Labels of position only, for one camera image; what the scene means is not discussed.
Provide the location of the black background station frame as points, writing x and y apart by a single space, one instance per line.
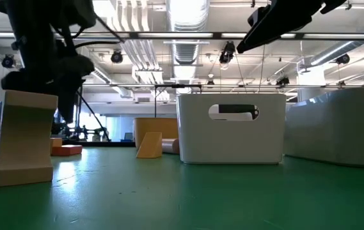
80 111

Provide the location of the pale wooden cylinder block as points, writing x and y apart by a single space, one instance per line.
170 146

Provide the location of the white round building column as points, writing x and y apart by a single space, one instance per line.
311 83

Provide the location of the large white plastic bin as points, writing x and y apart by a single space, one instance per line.
338 127

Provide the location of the red-orange block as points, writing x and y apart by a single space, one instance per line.
69 150

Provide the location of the grey ceiling pipe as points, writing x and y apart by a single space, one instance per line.
338 51

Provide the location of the yellow wooden box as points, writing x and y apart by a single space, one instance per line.
154 124

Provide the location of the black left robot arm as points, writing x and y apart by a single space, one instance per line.
34 38

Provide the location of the slim grey overhead rail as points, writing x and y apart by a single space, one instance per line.
249 86

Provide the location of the tall tan notched wooden block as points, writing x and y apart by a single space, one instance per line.
25 143

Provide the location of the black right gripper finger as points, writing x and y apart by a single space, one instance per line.
333 4
281 19

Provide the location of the small grey background screen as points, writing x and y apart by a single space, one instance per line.
128 136

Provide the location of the yellow wedge block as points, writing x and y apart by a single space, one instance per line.
151 147

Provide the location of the silver spiral ceiling duct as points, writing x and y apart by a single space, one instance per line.
186 19

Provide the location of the white ceiling pipe bundle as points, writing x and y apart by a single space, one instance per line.
140 48

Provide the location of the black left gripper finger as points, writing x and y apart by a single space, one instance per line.
69 102

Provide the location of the black background robot arm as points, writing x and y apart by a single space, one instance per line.
84 132

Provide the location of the small tan wooden block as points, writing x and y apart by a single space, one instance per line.
57 142

